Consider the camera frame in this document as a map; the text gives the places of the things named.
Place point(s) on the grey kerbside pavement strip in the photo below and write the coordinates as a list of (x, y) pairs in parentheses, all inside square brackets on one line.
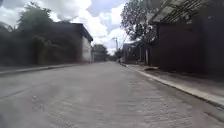
[(33, 69)]

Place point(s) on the raised grey concrete sidewalk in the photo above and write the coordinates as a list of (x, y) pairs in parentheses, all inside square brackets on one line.
[(186, 83)]

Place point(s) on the grey concrete road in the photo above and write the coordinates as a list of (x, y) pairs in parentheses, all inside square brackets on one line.
[(100, 96)]

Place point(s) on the dark building with white side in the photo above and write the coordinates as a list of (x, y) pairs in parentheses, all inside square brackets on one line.
[(86, 50)]

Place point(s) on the distant low building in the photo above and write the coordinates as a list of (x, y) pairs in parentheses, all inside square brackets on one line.
[(131, 51)]

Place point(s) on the leafy green tree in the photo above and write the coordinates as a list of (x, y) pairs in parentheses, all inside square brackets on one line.
[(33, 20)]

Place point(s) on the dark building with canopy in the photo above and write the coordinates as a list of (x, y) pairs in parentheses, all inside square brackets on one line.
[(180, 43)]

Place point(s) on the distant thin pole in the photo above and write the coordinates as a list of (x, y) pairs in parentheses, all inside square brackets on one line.
[(116, 43)]

